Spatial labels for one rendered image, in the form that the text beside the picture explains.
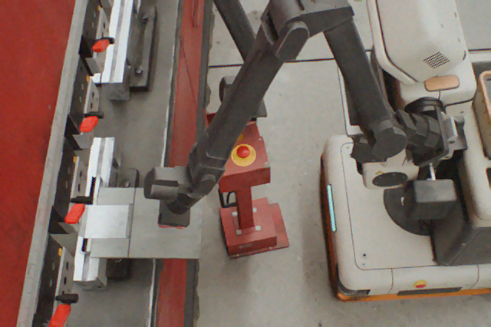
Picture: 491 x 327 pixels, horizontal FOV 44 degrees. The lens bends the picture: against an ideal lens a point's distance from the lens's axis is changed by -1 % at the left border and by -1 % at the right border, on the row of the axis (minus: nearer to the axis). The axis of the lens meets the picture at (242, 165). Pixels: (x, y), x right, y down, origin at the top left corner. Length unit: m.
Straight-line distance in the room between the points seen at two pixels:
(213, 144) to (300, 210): 1.41
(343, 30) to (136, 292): 0.86
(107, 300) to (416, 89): 0.90
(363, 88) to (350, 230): 1.12
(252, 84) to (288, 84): 1.76
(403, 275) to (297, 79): 1.10
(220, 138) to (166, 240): 0.39
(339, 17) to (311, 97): 1.79
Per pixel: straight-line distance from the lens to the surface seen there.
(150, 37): 1.91
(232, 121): 1.15
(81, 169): 1.34
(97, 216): 1.54
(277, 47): 1.03
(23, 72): 1.08
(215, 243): 2.52
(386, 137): 1.27
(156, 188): 1.26
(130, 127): 1.78
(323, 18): 1.03
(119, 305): 1.59
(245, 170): 1.77
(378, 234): 2.26
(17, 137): 1.05
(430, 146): 1.37
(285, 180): 2.62
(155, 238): 1.49
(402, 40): 1.32
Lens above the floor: 2.38
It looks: 64 degrees down
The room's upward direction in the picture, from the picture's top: 6 degrees counter-clockwise
